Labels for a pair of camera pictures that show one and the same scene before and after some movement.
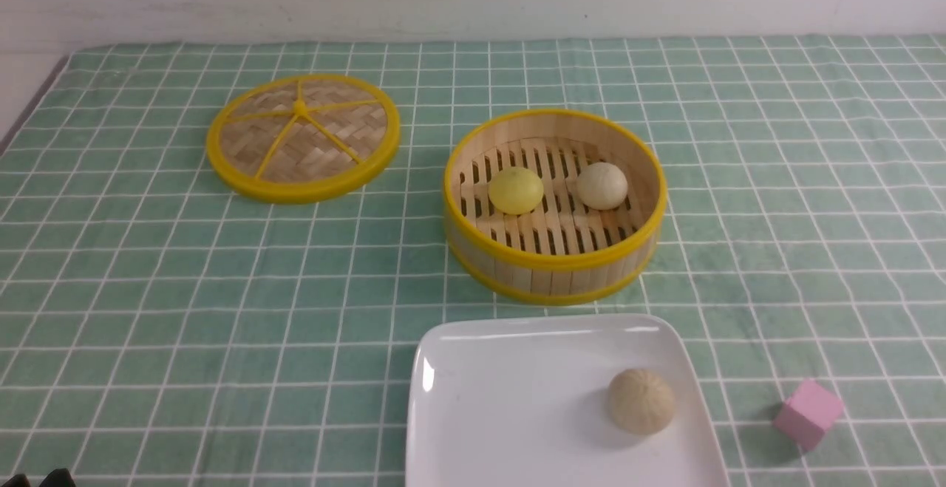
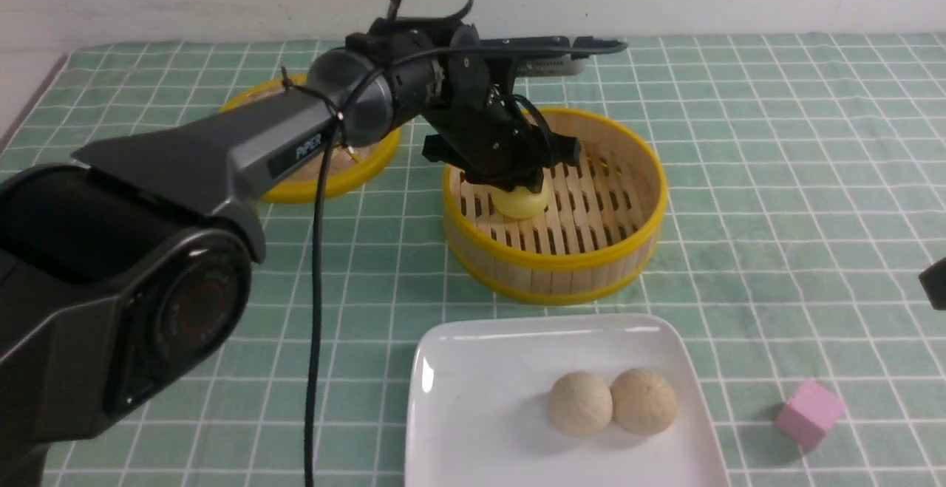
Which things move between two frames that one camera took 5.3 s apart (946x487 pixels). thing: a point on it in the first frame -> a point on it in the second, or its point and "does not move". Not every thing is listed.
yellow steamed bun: x=516 y=191 does not move
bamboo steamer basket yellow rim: x=554 y=207 does not move
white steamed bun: x=602 y=186 -> x=580 y=403
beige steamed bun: x=640 y=401 does not move
